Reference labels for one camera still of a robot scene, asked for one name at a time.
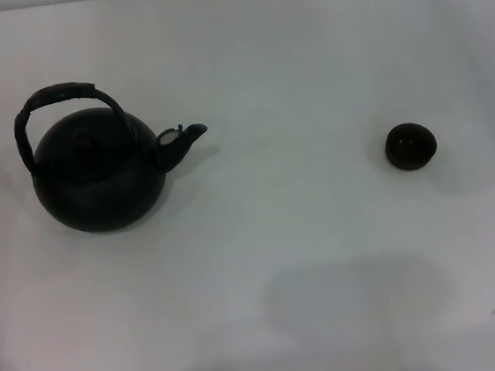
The small dark teacup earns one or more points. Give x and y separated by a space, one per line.
411 146

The black round teapot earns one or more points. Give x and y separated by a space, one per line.
98 197

